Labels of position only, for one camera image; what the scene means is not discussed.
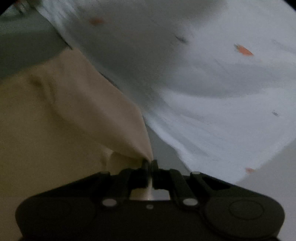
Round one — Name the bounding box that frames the cream beige garment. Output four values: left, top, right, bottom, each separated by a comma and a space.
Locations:
1, 48, 153, 240

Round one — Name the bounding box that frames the white carrot print bedsheet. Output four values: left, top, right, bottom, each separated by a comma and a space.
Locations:
37, 1, 295, 183

